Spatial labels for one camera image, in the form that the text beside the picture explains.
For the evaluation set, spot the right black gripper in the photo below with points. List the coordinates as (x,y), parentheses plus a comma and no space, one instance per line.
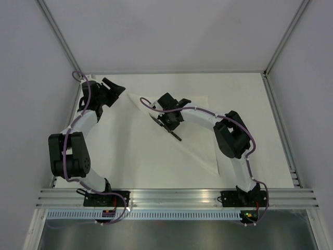
(172,126)

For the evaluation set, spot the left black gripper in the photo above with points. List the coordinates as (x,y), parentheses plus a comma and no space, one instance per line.
(113,97)

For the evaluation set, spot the black handled steel knife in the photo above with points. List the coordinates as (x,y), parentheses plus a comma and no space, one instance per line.
(165,127)

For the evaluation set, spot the white cloth napkin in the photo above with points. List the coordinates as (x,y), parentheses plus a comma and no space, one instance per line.
(197,141)

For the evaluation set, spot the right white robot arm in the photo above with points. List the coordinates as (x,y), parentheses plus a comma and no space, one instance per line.
(230,132)

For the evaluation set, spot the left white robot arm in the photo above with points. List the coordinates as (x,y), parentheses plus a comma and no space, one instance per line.
(68,152)

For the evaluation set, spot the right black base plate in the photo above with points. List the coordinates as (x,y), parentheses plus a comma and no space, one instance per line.
(240,199)

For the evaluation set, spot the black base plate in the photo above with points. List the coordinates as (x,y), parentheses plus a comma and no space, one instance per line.
(117,199)
(240,199)

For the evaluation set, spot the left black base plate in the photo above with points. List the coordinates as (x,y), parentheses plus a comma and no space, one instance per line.
(117,199)

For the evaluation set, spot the white slotted cable duct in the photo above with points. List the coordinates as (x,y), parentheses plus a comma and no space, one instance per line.
(233,215)

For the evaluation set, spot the front aluminium rail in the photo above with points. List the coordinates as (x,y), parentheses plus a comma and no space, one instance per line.
(281,199)

